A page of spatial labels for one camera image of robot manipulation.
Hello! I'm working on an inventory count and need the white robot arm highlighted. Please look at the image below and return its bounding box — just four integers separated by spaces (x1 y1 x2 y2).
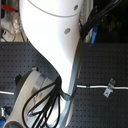
3 0 83 128

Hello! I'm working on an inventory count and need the blue connector piece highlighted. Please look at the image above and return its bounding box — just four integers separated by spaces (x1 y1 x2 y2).
91 27 98 44

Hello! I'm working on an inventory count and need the red and white background equipment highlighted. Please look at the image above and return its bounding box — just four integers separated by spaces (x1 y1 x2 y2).
0 0 22 42

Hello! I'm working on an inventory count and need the white cable with blue mark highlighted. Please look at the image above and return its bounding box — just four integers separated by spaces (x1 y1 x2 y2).
0 84 128 96

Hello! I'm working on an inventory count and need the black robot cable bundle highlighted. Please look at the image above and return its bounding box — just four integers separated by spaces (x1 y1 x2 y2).
21 75 63 128

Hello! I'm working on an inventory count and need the metal cable clip bracket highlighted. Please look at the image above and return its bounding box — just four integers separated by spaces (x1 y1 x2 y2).
103 78 116 98

